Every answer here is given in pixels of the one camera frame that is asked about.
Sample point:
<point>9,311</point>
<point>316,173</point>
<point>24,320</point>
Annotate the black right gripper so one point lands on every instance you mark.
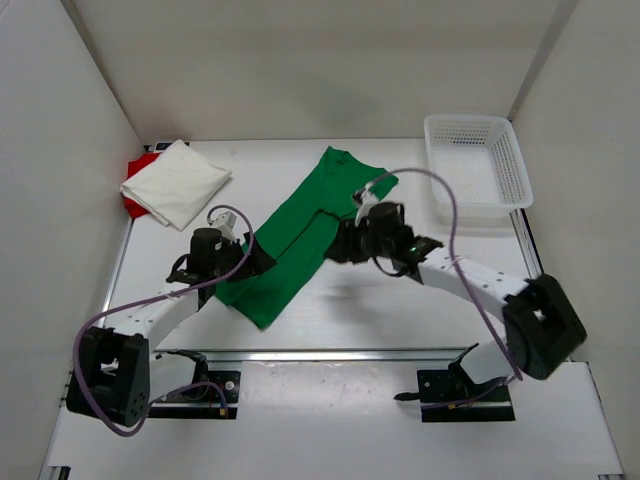
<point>345,249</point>

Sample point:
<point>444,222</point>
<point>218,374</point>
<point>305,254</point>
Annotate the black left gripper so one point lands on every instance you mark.
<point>257,262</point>

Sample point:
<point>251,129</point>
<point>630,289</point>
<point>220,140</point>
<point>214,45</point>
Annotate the green t-shirt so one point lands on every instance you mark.
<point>299,232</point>

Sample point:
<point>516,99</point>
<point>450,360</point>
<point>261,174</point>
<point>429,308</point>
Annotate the white t-shirt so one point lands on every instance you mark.
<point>176,186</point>

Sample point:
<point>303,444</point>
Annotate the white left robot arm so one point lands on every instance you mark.
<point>117,370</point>

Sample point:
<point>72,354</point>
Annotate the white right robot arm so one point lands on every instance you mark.
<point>486,289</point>

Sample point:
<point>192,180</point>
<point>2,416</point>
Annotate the white plastic laundry basket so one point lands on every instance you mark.
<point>480,159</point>

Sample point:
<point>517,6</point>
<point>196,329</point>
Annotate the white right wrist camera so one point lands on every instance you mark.
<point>365,197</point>

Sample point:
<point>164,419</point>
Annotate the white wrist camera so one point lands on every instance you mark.
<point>365,197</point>
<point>224,221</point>

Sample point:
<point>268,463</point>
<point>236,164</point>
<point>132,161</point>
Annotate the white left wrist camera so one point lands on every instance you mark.
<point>224,221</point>

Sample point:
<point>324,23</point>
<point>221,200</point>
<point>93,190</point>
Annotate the aluminium table frame rail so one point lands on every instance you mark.
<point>542,327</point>

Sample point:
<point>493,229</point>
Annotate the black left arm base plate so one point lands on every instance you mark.
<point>186,385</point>

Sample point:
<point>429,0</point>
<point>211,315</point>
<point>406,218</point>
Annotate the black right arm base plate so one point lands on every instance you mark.
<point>444,399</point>

